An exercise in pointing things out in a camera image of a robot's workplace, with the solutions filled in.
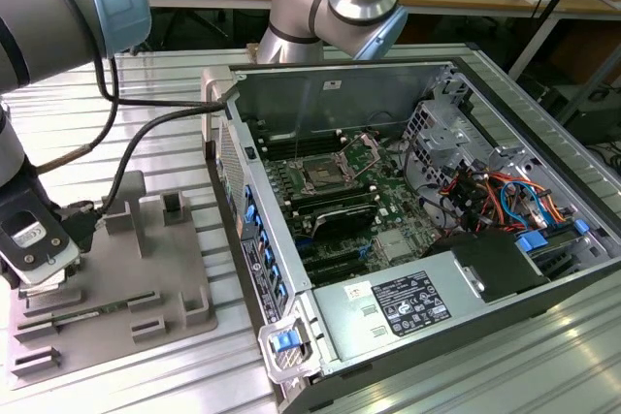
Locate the black RAM slot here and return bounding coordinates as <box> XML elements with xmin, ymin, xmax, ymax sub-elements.
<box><xmin>259</xmin><ymin>128</ymin><xmax>341</xmax><ymax>145</ymax></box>
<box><xmin>261</xmin><ymin>138</ymin><xmax>342</xmax><ymax>158</ymax></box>

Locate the black expansion slot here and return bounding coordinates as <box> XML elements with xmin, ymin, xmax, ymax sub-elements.
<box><xmin>303</xmin><ymin>248</ymin><xmax>371</xmax><ymax>285</ymax></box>

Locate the CPU socket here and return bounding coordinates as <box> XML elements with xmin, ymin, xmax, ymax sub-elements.
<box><xmin>290</xmin><ymin>155</ymin><xmax>351</xmax><ymax>195</ymax></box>

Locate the green RAM stick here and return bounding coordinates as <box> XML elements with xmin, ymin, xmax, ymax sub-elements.
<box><xmin>50</xmin><ymin>300</ymin><xmax>132</xmax><ymax>324</ymax></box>

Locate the grey parts rack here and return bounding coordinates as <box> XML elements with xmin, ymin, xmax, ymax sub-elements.
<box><xmin>7</xmin><ymin>170</ymin><xmax>219</xmax><ymax>392</ymax></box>

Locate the blue case latch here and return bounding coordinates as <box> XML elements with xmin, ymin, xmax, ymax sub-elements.
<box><xmin>271</xmin><ymin>331</ymin><xmax>297</xmax><ymax>353</ymax></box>

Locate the black installed RAM stick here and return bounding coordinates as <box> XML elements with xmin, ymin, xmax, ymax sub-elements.
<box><xmin>290</xmin><ymin>190</ymin><xmax>378</xmax><ymax>216</ymax></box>

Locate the black graphics card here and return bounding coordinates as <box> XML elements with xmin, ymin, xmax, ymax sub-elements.
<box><xmin>310</xmin><ymin>204</ymin><xmax>378</xmax><ymax>242</ymax></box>

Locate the grey power supply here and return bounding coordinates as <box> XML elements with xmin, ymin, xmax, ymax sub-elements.
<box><xmin>312</xmin><ymin>251</ymin><xmax>486</xmax><ymax>363</ymax></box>

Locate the open grey PC case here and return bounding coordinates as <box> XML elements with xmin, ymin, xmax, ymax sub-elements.
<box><xmin>201</xmin><ymin>55</ymin><xmax>621</xmax><ymax>414</ymax></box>

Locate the metal socket cover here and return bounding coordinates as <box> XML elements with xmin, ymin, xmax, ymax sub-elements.
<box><xmin>339</xmin><ymin>134</ymin><xmax>385</xmax><ymax>179</ymax></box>

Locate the silver chipset heat sink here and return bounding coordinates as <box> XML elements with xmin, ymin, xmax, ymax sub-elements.
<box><xmin>376</xmin><ymin>229</ymin><xmax>414</xmax><ymax>264</ymax></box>

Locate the green motherboard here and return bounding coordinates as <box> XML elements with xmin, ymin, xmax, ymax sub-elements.
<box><xmin>256</xmin><ymin>132</ymin><xmax>467</xmax><ymax>289</ymax></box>

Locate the silver perforated drive cage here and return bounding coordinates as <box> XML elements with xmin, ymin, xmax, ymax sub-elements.
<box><xmin>402</xmin><ymin>98</ymin><xmax>486</xmax><ymax>178</ymax></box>

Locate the black plastic shroud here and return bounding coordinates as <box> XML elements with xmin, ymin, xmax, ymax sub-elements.
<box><xmin>426</xmin><ymin>232</ymin><xmax>552</xmax><ymax>303</ymax></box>

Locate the blue plastic connector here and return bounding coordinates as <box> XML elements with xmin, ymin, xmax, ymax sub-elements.
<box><xmin>516</xmin><ymin>232</ymin><xmax>548</xmax><ymax>256</ymax></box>

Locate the black box under desk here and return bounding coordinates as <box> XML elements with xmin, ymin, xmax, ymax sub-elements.
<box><xmin>565</xmin><ymin>98</ymin><xmax>621</xmax><ymax>144</ymax></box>

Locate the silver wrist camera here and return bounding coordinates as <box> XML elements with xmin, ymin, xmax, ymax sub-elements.
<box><xmin>0</xmin><ymin>218</ymin><xmax>82</xmax><ymax>297</ymax></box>

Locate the beige braided cable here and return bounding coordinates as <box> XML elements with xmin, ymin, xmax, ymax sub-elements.
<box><xmin>34</xmin><ymin>98</ymin><xmax>121</xmax><ymax>176</ymax></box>

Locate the thick black cable with plug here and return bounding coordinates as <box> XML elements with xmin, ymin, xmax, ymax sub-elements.
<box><xmin>57</xmin><ymin>102</ymin><xmax>232</xmax><ymax>254</ymax></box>

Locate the thin black cable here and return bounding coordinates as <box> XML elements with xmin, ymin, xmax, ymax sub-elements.
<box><xmin>91</xmin><ymin>49</ymin><xmax>232</xmax><ymax>110</ymax></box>

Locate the orange wire bundle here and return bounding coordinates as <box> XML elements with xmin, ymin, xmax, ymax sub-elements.
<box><xmin>436</xmin><ymin>169</ymin><xmax>569</xmax><ymax>234</ymax></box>

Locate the blue wire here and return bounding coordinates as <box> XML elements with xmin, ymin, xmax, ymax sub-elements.
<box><xmin>499</xmin><ymin>180</ymin><xmax>555</xmax><ymax>227</ymax></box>

